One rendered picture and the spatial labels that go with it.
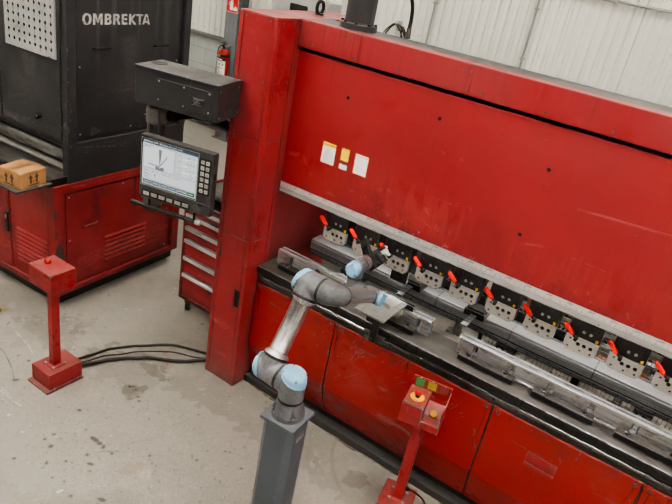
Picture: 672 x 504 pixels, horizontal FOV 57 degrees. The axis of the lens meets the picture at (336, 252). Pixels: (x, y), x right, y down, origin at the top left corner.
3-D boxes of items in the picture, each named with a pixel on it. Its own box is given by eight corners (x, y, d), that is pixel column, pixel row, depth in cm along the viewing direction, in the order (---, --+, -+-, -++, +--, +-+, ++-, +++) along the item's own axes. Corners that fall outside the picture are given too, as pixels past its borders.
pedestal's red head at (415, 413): (397, 419, 303) (405, 390, 295) (407, 401, 317) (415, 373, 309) (436, 435, 298) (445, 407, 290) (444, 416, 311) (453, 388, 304)
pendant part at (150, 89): (128, 212, 355) (132, 62, 318) (153, 200, 377) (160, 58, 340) (205, 238, 343) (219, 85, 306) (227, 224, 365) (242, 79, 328)
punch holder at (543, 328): (521, 328, 301) (531, 299, 293) (526, 321, 307) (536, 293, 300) (550, 341, 294) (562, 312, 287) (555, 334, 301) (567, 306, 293)
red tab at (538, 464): (522, 463, 307) (526, 453, 304) (523, 461, 309) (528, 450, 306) (551, 479, 300) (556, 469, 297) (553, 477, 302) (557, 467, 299)
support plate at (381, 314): (353, 309, 325) (354, 307, 325) (378, 292, 346) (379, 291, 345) (382, 323, 317) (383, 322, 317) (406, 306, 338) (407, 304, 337)
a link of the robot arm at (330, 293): (342, 289, 261) (391, 289, 304) (322, 278, 266) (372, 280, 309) (332, 314, 263) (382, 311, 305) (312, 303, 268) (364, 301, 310)
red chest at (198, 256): (175, 310, 471) (184, 188, 427) (221, 289, 510) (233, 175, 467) (223, 339, 449) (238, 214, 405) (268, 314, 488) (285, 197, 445)
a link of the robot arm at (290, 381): (292, 409, 265) (296, 384, 259) (269, 393, 272) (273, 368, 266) (309, 396, 274) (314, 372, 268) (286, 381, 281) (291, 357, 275)
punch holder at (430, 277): (413, 279, 327) (420, 251, 320) (420, 274, 334) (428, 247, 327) (438, 290, 320) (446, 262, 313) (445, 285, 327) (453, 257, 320)
